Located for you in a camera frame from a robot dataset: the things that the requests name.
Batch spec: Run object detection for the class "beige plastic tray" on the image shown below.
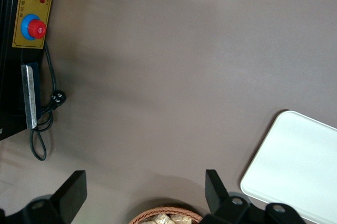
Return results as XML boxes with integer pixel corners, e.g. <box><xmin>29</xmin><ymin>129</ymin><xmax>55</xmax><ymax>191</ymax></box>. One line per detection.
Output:
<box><xmin>240</xmin><ymin>110</ymin><xmax>337</xmax><ymax>224</ymax></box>

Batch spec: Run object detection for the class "red emergency stop button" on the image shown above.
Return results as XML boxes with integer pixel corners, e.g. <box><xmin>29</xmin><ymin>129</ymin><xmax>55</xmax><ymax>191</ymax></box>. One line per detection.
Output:
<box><xmin>21</xmin><ymin>13</ymin><xmax>48</xmax><ymax>40</ymax></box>

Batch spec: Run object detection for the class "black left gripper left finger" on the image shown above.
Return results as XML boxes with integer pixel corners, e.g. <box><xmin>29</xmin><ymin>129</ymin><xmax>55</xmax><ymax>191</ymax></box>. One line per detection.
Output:
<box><xmin>23</xmin><ymin>170</ymin><xmax>88</xmax><ymax>224</ymax></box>

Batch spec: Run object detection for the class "black power cable with plug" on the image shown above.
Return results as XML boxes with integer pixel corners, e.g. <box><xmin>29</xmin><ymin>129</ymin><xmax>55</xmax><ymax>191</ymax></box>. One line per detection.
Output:
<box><xmin>29</xmin><ymin>40</ymin><xmax>68</xmax><ymax>162</ymax></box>

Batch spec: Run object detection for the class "brown table cover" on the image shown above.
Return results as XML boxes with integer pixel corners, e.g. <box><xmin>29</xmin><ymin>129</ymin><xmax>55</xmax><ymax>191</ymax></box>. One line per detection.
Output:
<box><xmin>0</xmin><ymin>0</ymin><xmax>337</xmax><ymax>224</ymax></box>

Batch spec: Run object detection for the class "round brown wicker basket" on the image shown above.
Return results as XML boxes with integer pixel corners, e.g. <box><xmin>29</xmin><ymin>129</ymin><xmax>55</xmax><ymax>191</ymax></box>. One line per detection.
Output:
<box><xmin>128</xmin><ymin>206</ymin><xmax>204</xmax><ymax>224</ymax></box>

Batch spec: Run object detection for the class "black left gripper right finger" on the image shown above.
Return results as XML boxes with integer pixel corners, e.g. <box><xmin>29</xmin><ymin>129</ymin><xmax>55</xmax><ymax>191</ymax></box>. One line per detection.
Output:
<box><xmin>202</xmin><ymin>169</ymin><xmax>253</xmax><ymax>224</ymax></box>

